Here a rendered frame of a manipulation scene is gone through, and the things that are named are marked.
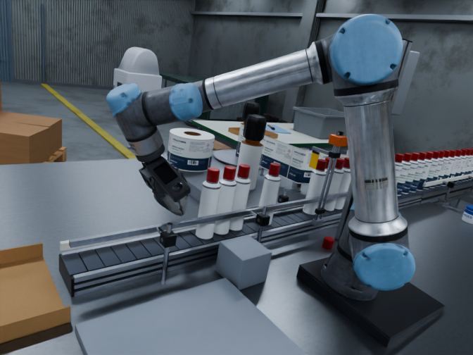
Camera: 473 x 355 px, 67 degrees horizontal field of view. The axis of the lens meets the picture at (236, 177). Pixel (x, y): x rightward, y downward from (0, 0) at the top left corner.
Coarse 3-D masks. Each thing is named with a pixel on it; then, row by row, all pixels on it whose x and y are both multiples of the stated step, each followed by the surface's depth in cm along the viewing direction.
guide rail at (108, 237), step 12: (276, 204) 112; (288, 204) 114; (300, 204) 118; (204, 216) 95; (216, 216) 97; (228, 216) 100; (144, 228) 84; (156, 228) 86; (72, 240) 74; (84, 240) 76; (96, 240) 77; (108, 240) 79
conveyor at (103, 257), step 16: (416, 192) 179; (256, 224) 115; (272, 224) 117; (288, 224) 119; (144, 240) 95; (176, 240) 97; (192, 240) 99; (208, 240) 100; (64, 256) 82; (80, 256) 83; (96, 256) 84; (112, 256) 85; (128, 256) 86; (144, 256) 88; (80, 272) 78
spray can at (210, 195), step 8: (208, 168) 95; (216, 168) 96; (208, 176) 95; (216, 176) 95; (208, 184) 95; (216, 184) 96; (208, 192) 95; (216, 192) 96; (200, 200) 98; (208, 200) 96; (216, 200) 97; (200, 208) 98; (208, 208) 96; (216, 208) 98; (200, 216) 98; (200, 224) 99; (208, 224) 98; (200, 232) 99; (208, 232) 99
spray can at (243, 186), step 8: (240, 168) 102; (248, 168) 102; (240, 176) 103; (240, 184) 102; (248, 184) 103; (240, 192) 103; (240, 200) 104; (232, 208) 105; (240, 208) 105; (240, 216) 106; (232, 224) 107; (240, 224) 107
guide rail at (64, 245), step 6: (276, 210) 124; (174, 228) 99; (180, 228) 101; (144, 234) 94; (150, 234) 95; (66, 240) 83; (114, 240) 89; (60, 246) 82; (66, 246) 82; (84, 246) 85
